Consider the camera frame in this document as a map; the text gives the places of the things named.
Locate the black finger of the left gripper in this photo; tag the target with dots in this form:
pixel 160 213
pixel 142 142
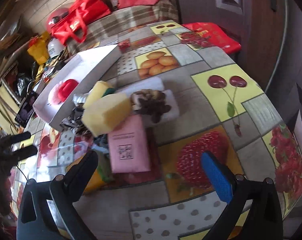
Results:
pixel 13 139

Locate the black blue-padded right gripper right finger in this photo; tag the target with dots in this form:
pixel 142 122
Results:
pixel 264 220

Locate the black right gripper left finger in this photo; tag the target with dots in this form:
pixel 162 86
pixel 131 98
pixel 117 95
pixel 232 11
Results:
pixel 35 220

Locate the black white scrunchie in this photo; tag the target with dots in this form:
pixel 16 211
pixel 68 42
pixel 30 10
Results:
pixel 74 121

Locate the pink tissue pack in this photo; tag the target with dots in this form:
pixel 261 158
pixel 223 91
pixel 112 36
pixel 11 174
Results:
pixel 128 148

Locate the photo card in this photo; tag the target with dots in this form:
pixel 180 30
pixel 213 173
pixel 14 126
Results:
pixel 26 110

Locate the pink fluffy puff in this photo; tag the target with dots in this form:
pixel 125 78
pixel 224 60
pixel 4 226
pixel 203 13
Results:
pixel 53 98

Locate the red plush apple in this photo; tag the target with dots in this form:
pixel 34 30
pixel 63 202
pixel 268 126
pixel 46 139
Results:
pixel 67 87

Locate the yellow plastic bag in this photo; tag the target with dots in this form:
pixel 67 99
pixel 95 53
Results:
pixel 37 47

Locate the yellow sponge block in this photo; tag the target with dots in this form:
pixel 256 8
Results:
pixel 103 116

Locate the yellow green scouring sponge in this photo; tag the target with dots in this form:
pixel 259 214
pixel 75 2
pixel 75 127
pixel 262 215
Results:
pixel 100 89

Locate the white cardboard box lid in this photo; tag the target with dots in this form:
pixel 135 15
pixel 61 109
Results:
pixel 78 76

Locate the fruit pattern tablecloth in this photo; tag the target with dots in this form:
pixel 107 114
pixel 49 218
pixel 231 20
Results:
pixel 212 94

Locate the plaid cloth cover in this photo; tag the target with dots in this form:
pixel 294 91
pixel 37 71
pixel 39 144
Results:
pixel 122 20

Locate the brown scrunchie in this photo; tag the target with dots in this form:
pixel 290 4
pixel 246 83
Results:
pixel 151 103

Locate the red tote bag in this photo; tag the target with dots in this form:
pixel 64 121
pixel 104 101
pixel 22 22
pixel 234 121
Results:
pixel 80 15

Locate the red gift bag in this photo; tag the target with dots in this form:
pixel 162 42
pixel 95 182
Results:
pixel 205 35

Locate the dark wooden door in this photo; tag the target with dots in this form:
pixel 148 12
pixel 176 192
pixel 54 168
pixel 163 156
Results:
pixel 258 25

